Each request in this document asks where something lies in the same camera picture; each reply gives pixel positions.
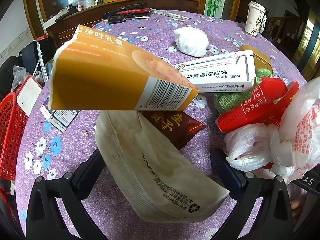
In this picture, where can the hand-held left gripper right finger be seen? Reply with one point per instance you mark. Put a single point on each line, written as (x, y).
(226, 166)

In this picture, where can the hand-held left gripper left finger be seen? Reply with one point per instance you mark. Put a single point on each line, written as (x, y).
(87, 170)

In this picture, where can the clear white plastic bag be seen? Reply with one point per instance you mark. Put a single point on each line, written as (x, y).
(245, 145)

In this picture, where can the blue white medicine box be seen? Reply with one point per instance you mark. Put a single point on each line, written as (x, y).
(60, 117)

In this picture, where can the red carton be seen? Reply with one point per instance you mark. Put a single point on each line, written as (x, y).
(245, 110)

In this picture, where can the beige paper bag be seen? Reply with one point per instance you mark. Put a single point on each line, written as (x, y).
(150, 167)

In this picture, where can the red printed plastic bag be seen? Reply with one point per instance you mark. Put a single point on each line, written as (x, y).
(300, 120)

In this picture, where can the green plush cloth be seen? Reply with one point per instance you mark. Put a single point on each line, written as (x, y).
(225, 102)

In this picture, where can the brown snack packet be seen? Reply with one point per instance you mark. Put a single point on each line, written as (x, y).
(172, 130)

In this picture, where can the red plastic basket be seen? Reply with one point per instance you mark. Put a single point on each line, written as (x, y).
(12, 135)

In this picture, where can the orange medicine box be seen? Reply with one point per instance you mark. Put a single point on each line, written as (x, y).
(100, 80)

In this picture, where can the long white medicine box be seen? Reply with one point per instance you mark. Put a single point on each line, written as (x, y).
(220, 75)

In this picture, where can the white cloth bundle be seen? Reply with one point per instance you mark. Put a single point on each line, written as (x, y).
(191, 41)

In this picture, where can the person's right hand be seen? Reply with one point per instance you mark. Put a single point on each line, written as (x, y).
(298, 205)

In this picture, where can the white box with red rim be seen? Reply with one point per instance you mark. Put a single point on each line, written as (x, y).
(28, 95)

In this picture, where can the clear crumpled plastic bag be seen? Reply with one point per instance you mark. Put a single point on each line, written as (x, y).
(18, 76)

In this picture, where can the dark blue paper bag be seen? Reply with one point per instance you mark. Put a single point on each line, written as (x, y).
(32, 55)

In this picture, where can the black leather sofa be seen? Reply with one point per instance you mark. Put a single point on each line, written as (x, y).
(6, 65)

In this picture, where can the dark wooden chair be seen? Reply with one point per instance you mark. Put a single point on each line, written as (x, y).
(287, 35)

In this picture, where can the purple floral tablecloth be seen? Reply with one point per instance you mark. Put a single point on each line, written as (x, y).
(155, 37)

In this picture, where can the white paper cup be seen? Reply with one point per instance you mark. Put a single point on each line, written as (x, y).
(255, 17)

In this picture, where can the white flat box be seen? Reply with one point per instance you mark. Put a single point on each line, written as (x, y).
(53, 20)

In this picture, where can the red black shears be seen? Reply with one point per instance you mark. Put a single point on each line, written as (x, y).
(130, 12)

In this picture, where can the white round container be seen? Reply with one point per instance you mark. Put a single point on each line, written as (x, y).
(88, 3)

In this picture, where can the wooden cabinet with mirror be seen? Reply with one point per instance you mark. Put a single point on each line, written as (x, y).
(175, 3)

